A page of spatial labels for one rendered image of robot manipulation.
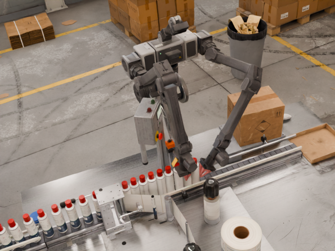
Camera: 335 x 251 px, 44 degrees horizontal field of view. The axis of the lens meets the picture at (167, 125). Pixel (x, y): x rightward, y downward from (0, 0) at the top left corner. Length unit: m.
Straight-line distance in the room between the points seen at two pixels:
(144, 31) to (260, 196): 3.52
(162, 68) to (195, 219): 0.86
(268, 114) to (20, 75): 3.80
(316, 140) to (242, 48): 2.06
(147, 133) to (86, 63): 3.59
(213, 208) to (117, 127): 2.38
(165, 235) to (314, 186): 0.95
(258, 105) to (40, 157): 2.41
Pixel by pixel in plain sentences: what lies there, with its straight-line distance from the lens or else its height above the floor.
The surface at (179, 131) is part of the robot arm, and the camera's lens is 2.17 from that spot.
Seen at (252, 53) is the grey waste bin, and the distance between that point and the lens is 4.83.
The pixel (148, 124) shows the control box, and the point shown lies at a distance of 2.14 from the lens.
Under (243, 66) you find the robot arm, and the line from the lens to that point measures 2.43.
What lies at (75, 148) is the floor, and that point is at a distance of 4.34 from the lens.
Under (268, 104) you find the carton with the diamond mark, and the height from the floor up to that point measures 1.12.
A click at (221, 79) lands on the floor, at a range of 5.03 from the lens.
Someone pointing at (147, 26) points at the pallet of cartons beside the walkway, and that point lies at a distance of 5.60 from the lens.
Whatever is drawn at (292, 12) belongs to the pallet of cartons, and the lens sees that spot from 6.02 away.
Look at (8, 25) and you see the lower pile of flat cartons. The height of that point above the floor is 0.20.
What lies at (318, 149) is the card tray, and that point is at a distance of 2.92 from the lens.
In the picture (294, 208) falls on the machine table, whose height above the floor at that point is 0.83.
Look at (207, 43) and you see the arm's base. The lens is 2.69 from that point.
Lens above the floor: 2.77
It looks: 39 degrees down
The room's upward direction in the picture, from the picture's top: 6 degrees counter-clockwise
